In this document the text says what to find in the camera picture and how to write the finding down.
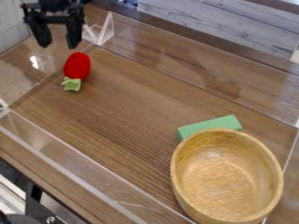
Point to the clear acrylic corner bracket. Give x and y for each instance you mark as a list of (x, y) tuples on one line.
[(99, 34)]

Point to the red plush strawberry toy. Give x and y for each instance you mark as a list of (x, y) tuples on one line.
[(75, 71)]

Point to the black metal table frame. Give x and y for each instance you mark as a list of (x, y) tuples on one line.
[(46, 209)]

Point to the wooden oval bowl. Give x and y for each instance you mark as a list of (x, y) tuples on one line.
[(227, 178)]

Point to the green foam block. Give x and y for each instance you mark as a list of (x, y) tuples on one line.
[(229, 122)]

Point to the clear acrylic tray wall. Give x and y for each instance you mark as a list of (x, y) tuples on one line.
[(87, 187)]

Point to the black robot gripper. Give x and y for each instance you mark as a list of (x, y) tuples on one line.
[(47, 12)]

